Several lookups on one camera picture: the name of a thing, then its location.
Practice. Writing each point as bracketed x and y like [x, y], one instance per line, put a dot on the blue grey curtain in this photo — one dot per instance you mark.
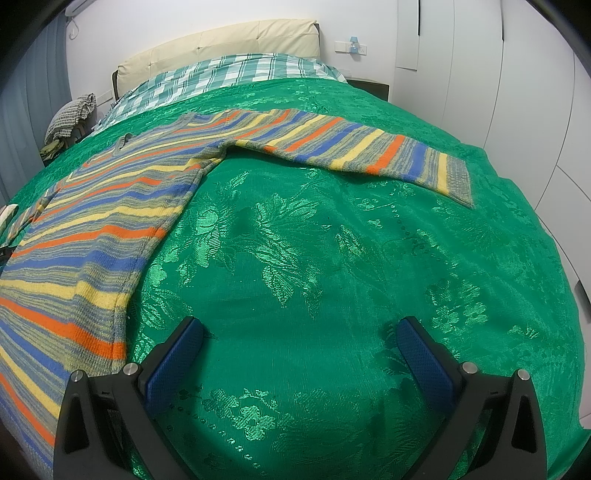
[27, 115]

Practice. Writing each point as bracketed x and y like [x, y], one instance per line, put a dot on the wall socket with blue clip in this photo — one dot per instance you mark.
[355, 46]

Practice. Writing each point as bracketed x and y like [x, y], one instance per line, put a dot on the dark bedside table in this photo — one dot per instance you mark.
[374, 87]

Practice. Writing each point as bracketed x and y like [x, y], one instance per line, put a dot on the printed cream pillow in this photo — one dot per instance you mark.
[8, 214]

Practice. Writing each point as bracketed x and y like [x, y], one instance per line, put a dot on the green floral bedspread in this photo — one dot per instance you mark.
[323, 258]

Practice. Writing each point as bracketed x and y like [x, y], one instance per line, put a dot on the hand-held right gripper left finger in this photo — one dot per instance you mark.
[175, 364]

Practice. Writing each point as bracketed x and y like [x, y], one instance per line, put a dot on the cream padded headboard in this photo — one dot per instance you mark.
[221, 39]

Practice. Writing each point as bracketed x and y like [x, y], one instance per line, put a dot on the white air conditioner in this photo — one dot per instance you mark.
[78, 7]

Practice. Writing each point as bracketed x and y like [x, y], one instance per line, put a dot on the green white plaid quilt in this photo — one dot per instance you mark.
[207, 78]

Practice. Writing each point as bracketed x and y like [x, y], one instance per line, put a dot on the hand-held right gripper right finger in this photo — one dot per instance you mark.
[425, 364]

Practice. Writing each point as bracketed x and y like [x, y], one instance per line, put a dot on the cluttered bedside table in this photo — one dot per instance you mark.
[51, 152]

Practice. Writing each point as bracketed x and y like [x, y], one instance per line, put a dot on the grey checkered cloth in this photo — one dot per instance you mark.
[69, 117]

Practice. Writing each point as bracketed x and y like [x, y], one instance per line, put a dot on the white wardrobe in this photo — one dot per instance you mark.
[508, 92]

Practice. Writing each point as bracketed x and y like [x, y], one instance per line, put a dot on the striped knit sweater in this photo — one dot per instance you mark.
[92, 240]

